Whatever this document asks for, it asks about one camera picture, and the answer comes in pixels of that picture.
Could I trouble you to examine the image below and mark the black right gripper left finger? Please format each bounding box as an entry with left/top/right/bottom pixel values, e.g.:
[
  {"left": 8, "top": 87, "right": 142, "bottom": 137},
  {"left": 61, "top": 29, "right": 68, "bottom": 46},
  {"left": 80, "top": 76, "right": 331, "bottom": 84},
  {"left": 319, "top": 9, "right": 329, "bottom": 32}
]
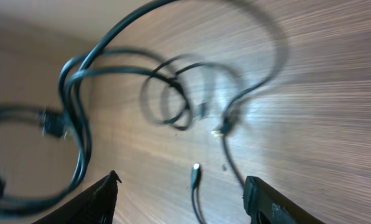
[{"left": 34, "top": 170, "right": 121, "bottom": 224}]

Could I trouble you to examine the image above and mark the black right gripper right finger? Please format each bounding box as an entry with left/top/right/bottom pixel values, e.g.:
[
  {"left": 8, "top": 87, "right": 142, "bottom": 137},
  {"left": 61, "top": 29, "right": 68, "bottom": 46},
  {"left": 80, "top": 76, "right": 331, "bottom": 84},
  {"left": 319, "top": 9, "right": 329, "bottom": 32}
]
[{"left": 243, "top": 176, "right": 323, "bottom": 224}]

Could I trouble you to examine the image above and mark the thin black USB cable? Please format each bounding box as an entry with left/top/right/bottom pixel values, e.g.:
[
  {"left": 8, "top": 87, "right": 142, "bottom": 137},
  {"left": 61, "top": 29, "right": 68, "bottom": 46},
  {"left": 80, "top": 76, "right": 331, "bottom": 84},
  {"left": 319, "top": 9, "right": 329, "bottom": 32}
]
[{"left": 139, "top": 54, "right": 267, "bottom": 224}]

